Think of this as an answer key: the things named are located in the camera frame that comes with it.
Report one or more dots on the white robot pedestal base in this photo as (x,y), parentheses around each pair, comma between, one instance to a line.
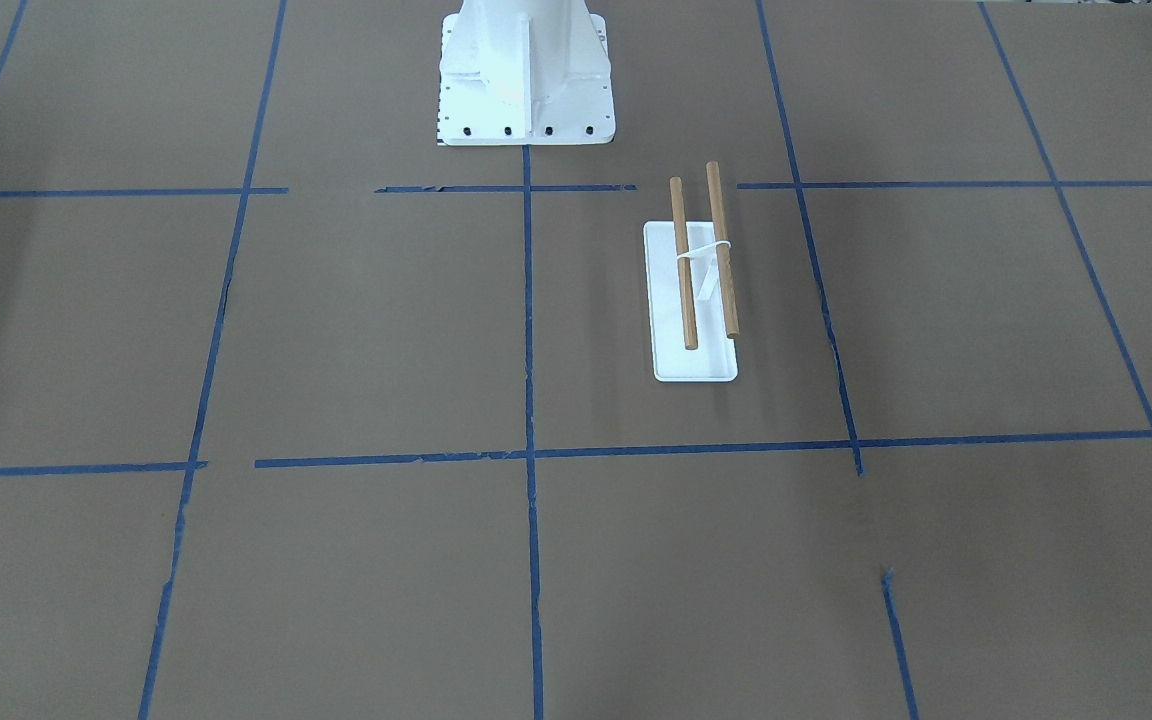
(515,73)

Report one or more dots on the white towel rack with wooden bars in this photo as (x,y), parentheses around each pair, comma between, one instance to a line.
(693,315)

